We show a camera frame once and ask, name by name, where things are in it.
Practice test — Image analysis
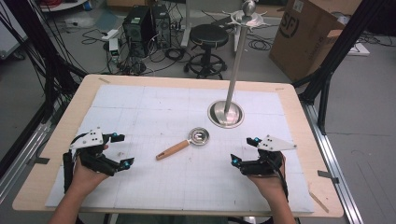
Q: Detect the small white device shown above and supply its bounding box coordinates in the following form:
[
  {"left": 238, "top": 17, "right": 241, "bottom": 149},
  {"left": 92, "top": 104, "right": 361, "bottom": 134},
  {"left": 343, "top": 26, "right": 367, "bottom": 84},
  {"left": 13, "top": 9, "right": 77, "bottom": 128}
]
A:
[{"left": 108, "top": 37, "right": 120, "bottom": 57}]

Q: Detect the steel spoon with wooden handle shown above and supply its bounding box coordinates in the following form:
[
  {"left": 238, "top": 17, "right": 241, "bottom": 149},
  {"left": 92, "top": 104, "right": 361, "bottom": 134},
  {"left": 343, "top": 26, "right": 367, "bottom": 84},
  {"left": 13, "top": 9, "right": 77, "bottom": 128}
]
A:
[{"left": 155, "top": 126, "right": 210, "bottom": 161}]

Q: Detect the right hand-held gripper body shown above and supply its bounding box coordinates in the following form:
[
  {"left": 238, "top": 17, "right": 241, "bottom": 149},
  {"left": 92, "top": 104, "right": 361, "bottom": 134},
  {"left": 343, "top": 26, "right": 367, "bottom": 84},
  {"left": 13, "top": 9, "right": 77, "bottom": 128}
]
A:
[{"left": 239, "top": 134, "right": 298, "bottom": 177}]

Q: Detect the steel hook stand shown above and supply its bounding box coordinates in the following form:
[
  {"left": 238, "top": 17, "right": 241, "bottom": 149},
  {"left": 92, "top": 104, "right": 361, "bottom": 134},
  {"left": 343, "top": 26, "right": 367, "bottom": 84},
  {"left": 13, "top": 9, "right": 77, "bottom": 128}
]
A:
[{"left": 207, "top": 0, "right": 269, "bottom": 129}]

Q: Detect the flat white box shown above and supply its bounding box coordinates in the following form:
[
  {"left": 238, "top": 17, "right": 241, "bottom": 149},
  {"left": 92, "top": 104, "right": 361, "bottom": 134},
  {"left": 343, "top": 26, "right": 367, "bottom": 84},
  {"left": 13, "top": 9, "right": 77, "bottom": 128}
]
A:
[{"left": 346, "top": 42, "right": 371, "bottom": 57}]

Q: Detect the brown cardboard box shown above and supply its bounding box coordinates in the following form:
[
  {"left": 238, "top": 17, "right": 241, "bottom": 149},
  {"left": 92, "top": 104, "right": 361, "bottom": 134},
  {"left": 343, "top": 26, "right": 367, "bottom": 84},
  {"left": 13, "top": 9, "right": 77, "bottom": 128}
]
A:
[{"left": 269, "top": 0, "right": 363, "bottom": 82}]

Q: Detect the black round stool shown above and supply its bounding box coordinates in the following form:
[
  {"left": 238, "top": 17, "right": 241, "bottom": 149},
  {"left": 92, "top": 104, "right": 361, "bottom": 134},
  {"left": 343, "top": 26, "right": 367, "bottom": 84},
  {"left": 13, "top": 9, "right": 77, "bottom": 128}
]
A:
[{"left": 184, "top": 23, "right": 231, "bottom": 80}]

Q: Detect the white pole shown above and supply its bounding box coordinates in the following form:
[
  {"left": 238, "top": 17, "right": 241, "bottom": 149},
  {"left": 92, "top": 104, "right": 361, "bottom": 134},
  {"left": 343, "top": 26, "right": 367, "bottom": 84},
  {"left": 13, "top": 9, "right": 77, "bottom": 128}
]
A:
[{"left": 180, "top": 0, "right": 192, "bottom": 49}]

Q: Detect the slim black computer tower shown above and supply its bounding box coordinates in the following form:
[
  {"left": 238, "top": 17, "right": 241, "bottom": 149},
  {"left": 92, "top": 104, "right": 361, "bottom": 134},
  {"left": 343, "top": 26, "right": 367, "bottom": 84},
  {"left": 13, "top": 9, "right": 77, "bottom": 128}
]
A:
[{"left": 151, "top": 3, "right": 172, "bottom": 49}]

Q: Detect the black strap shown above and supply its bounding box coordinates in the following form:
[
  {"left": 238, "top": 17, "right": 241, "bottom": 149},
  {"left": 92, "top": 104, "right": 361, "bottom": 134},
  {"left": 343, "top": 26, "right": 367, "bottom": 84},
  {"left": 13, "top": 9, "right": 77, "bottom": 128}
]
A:
[{"left": 63, "top": 150, "right": 77, "bottom": 194}]

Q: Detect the white power strip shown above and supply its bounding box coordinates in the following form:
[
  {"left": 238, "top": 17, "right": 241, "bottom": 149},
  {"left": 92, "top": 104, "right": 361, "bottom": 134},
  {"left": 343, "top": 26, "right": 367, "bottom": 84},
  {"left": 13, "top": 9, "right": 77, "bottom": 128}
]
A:
[{"left": 101, "top": 28, "right": 120, "bottom": 41}]

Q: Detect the white grid mat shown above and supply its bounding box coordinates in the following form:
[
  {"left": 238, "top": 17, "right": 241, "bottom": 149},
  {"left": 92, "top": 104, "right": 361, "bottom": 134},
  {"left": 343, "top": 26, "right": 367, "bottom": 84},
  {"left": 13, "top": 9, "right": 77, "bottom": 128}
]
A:
[{"left": 45, "top": 84, "right": 316, "bottom": 214}]

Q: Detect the person's right hand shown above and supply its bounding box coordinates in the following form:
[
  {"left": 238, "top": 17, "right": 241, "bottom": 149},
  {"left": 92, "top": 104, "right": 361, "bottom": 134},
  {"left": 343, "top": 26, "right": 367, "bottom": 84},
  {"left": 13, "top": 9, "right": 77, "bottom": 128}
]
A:
[{"left": 247, "top": 153, "right": 290, "bottom": 202}]

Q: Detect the aluminium rail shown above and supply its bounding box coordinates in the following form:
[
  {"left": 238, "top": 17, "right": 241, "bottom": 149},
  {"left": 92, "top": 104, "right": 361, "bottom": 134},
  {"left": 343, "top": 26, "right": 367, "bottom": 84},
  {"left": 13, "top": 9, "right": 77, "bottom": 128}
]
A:
[
  {"left": 0, "top": 99, "right": 60, "bottom": 203},
  {"left": 300, "top": 101, "right": 363, "bottom": 224}
]

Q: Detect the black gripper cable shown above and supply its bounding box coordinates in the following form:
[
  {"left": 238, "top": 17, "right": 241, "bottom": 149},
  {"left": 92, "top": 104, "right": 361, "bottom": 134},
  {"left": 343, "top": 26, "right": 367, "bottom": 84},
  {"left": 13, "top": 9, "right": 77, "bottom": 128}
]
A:
[{"left": 267, "top": 157, "right": 290, "bottom": 202}]

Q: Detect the person's left hand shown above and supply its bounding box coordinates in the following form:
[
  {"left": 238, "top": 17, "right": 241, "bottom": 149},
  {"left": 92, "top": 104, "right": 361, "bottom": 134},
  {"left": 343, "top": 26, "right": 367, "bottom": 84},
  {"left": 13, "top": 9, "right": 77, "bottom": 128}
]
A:
[{"left": 65, "top": 144, "right": 110, "bottom": 200}]

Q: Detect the black metal frame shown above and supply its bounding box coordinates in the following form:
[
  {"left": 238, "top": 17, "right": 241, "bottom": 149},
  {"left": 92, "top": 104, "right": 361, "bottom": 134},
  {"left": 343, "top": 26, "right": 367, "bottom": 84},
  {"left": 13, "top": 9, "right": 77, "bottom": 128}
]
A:
[
  {"left": 292, "top": 0, "right": 396, "bottom": 135},
  {"left": 0, "top": 0, "right": 88, "bottom": 178}
]

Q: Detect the coiled black cable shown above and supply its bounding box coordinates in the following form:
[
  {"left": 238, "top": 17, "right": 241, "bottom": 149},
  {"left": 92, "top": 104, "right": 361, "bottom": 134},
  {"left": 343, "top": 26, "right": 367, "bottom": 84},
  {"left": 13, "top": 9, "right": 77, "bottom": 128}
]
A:
[
  {"left": 163, "top": 47, "right": 186, "bottom": 62},
  {"left": 247, "top": 34, "right": 274, "bottom": 51}
]

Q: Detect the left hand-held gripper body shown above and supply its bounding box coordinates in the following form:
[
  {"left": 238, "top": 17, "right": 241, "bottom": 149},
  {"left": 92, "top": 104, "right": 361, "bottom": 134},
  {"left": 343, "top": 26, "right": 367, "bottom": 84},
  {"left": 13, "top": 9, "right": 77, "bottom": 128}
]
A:
[{"left": 68, "top": 128, "right": 121, "bottom": 177}]

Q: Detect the large black computer tower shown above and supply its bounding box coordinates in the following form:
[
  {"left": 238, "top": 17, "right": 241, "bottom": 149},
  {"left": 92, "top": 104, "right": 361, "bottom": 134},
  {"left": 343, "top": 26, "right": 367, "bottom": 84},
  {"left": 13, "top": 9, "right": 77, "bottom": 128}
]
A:
[{"left": 121, "top": 5, "right": 154, "bottom": 59}]

